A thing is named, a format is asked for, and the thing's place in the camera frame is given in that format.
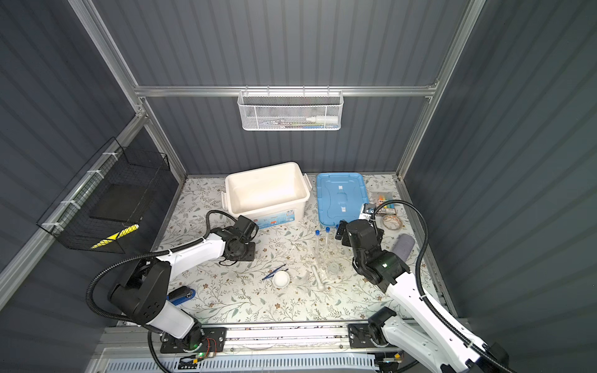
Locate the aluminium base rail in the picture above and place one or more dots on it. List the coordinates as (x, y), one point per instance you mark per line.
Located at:
(245, 339)

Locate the white wire mesh basket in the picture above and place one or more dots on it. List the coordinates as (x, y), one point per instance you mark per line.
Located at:
(288, 113)

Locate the small clear glass beaker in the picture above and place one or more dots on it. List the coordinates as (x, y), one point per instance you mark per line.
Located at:
(332, 270)

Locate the black wire wall basket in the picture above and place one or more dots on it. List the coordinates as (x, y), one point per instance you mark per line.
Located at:
(118, 207)

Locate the white plastic storage box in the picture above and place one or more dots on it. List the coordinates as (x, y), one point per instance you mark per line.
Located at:
(268, 196)

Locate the white bottle in basket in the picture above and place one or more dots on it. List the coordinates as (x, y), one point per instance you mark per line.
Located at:
(324, 120)

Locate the blue plastic box lid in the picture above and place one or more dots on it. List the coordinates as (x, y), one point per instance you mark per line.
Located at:
(340, 196)

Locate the white ceramic mortar bowl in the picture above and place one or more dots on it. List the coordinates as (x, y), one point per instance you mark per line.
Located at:
(281, 279)

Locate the colourful pH paper pack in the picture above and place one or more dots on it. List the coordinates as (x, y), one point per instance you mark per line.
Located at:
(381, 198)

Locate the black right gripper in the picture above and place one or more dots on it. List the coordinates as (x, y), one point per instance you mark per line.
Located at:
(345, 238)

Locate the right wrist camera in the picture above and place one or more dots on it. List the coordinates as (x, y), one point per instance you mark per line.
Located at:
(368, 210)

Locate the grey oval stone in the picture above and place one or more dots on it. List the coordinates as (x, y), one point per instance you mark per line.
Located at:
(404, 246)

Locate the blue capped test tube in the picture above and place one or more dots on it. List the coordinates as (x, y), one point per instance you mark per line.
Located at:
(328, 239)
(318, 242)

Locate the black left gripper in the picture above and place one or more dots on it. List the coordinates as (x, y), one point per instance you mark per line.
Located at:
(251, 255)

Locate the white ceramic pestle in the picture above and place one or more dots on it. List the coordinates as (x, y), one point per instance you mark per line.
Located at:
(316, 274)

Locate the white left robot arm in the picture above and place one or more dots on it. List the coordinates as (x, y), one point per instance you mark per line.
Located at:
(141, 290)

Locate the blue object at table edge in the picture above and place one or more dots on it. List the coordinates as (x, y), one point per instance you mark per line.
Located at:
(181, 295)

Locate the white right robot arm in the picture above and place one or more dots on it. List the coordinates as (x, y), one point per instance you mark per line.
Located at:
(442, 344)

